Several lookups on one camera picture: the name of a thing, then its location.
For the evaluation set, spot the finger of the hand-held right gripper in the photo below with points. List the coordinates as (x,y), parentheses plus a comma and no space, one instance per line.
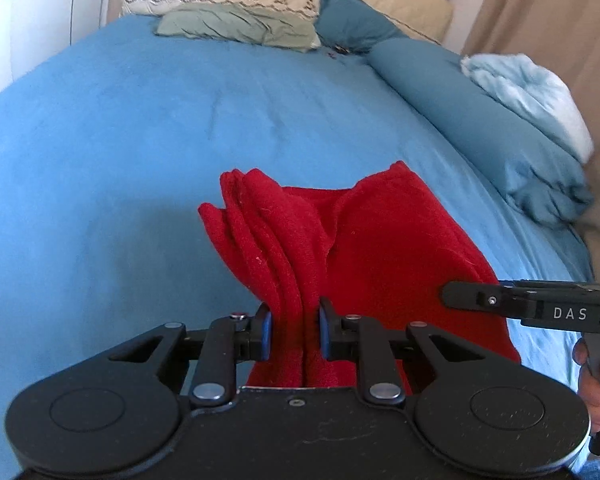
(467,296)

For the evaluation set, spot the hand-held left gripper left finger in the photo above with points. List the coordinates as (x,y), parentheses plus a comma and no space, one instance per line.
(265,334)

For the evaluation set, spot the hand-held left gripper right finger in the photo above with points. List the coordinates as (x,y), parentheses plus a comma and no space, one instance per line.
(324,332)

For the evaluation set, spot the red towel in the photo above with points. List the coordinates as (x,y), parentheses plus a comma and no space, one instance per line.
(390,250)

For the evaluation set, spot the person's right hand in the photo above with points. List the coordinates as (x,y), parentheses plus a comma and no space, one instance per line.
(592,396)

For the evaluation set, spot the teal duvet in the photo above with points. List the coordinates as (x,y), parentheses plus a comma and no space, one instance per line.
(480,120)

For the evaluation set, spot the pale blue blanket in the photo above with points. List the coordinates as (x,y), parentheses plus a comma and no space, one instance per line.
(535,95)

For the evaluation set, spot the small dark hair accessory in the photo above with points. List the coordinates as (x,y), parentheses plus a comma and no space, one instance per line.
(338,51)

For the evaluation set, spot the teal pillow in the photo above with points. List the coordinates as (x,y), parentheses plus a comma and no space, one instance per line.
(352,20)

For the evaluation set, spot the beige curtain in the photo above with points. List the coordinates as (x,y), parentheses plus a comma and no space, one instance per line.
(550,5)

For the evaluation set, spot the green pillow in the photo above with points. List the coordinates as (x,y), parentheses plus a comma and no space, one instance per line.
(235,24)

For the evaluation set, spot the white wardrobe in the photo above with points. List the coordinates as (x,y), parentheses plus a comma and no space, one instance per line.
(55,5)

